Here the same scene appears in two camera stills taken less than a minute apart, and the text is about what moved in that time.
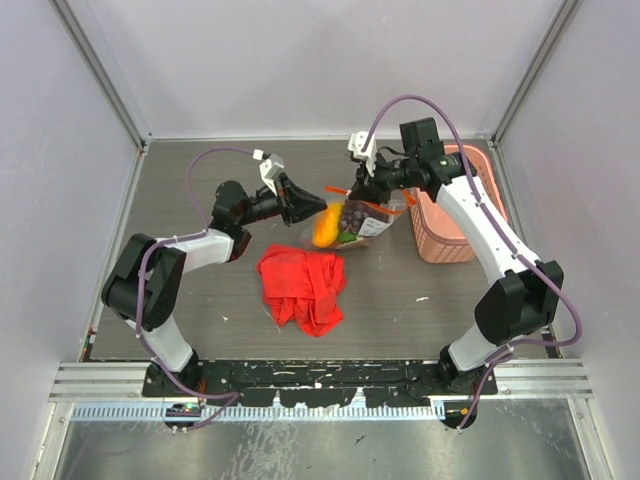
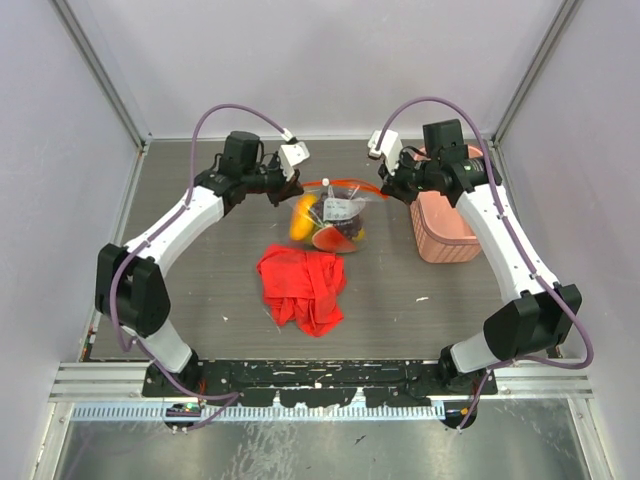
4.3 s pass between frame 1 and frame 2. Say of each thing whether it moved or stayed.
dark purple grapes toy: moved
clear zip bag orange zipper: moved
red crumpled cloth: stayed
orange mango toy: moved
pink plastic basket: stayed
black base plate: stayed
